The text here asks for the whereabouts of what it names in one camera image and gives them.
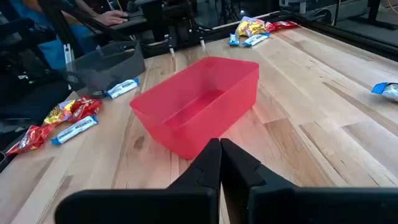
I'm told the dark translucent grey bin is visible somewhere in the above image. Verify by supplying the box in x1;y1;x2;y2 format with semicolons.
66;40;147;98

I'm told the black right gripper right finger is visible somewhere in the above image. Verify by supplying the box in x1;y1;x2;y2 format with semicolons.
220;138;398;224

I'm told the yellow candy pack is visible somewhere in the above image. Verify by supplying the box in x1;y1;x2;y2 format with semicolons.
43;100;76;126
235;16;259;37
247;21;270;35

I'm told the person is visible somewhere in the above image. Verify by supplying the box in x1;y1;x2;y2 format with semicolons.
9;0;130;71

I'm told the red plastic bin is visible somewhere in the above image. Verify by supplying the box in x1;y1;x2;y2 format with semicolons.
129;56;260;160

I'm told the white metal bracket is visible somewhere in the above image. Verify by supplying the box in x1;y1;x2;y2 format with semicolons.
63;43;75;73

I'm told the red Skittles pack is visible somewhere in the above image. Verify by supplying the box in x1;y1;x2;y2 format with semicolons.
264;21;279;33
6;123;56;156
68;96;103;123
275;20;300;30

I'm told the white blue Hershey's bar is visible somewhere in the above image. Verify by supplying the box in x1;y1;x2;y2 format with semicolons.
242;32;271;47
371;82;398;102
228;33;241;47
50;115;99;146
104;77;140;100

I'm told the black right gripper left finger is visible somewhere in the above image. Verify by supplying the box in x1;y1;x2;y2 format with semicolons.
54;138;222;224

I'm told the person's hand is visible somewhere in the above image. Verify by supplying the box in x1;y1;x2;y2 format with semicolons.
93;10;129;27

